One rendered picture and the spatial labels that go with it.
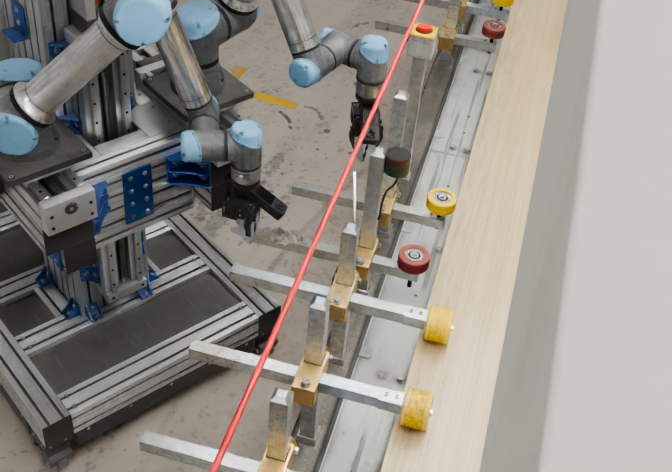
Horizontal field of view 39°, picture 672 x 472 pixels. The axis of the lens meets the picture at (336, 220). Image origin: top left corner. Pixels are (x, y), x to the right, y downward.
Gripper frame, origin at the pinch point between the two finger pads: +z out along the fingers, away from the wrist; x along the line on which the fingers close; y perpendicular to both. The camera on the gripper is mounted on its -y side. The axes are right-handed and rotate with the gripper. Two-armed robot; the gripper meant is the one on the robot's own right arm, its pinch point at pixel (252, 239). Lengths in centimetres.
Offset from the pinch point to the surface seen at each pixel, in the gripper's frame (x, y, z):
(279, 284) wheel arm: 26.5, -15.4, -13.2
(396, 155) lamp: -3.3, -33.9, -34.1
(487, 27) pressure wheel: -122, -43, -8
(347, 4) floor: -288, 44, 83
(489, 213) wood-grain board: -23, -58, -7
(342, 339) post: 22.7, -30.7, 3.7
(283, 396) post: 72, -30, -32
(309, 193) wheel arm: -23.5, -8.5, 0.0
